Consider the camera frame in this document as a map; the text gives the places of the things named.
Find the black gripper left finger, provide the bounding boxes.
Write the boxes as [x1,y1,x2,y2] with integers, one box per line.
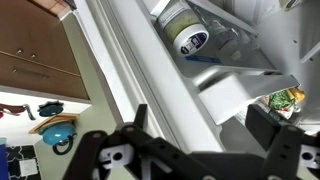
[63,103,191,180]

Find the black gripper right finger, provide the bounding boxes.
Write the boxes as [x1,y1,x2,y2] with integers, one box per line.
[244,104,320,180]

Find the white fridge door with shelves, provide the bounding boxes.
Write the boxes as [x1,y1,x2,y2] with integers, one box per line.
[73,0,320,158]

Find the vegetable print food bag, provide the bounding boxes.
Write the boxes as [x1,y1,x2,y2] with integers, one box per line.
[259,88,306,120]

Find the teal kettle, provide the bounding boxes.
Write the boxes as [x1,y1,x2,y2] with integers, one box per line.
[39,121,78,156]

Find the wooden trivet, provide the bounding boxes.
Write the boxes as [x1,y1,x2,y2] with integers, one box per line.
[28,113,81,135]

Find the dark teal dish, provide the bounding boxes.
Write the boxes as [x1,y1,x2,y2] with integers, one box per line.
[37,101,64,118]

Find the jar with purple white lid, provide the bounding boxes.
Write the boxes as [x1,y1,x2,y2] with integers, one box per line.
[156,0,210,57]

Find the clear bottle with blue label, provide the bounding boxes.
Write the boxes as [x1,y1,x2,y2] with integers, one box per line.
[203,13,254,62]

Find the white kitchen countertop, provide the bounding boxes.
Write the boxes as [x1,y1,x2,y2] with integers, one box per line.
[0,84,92,148]

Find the brown wooden kitchen cabinets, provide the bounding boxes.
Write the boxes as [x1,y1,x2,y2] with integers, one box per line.
[0,0,91,101]

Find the white wall outlet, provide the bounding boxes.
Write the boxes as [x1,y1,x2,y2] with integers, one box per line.
[18,158,39,177]

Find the wooden handled metal utensil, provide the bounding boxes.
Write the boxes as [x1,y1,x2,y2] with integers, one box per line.
[0,103,36,121]

